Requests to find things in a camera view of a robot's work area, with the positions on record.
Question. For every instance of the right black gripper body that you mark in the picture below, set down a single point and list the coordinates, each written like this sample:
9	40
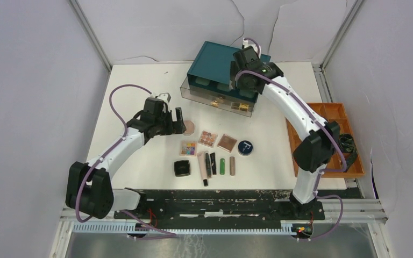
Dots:
241	84

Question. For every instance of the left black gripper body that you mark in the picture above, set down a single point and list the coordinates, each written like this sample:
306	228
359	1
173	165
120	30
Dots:
162	122

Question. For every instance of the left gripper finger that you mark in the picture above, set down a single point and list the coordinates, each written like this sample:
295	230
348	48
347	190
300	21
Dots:
180	126
171	129

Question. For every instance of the beige cream tube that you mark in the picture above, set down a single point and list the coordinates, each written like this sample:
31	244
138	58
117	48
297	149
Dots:
203	168

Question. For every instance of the black Zeesea tube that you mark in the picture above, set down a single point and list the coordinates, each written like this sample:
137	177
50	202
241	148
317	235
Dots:
213	159

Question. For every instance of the dark green concealer stick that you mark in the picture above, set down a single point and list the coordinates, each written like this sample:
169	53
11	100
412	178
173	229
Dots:
208	164

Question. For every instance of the green lipstick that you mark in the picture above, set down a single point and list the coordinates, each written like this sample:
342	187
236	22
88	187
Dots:
222	166

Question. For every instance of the champagne gold lipstick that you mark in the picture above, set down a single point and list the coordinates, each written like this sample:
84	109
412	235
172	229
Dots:
232	169

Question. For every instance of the black and gold lipstick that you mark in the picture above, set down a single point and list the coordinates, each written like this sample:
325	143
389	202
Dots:
240	106

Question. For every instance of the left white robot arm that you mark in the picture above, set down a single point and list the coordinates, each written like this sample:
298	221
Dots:
89	188

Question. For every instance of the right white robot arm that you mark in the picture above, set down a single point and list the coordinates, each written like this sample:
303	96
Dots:
319	137

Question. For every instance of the octagonal pink compact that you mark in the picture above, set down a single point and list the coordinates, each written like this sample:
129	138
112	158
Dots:
190	127

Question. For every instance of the colourful eyeshadow palette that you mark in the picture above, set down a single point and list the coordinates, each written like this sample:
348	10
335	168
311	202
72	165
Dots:
188	148

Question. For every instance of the teal drawer cabinet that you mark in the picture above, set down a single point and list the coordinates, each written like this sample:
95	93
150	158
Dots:
209	74

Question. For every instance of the warm tone eyeshadow palette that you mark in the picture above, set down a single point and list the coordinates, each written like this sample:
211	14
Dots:
207	139

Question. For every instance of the black square compact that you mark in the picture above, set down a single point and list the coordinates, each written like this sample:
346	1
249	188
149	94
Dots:
182	168

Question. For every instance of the brown square blush compact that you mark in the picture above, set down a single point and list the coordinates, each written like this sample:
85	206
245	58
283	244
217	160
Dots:
227	143

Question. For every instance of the navy round powder jar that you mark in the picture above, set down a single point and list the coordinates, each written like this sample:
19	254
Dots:
245	148

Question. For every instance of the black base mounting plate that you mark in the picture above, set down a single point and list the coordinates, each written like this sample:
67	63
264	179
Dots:
223	209

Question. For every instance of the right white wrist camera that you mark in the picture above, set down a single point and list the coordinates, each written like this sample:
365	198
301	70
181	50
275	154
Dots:
253	43

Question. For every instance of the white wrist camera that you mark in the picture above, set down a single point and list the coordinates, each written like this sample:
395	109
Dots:
166	97
253	43

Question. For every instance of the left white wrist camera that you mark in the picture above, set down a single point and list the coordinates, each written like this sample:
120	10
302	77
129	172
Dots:
166	97

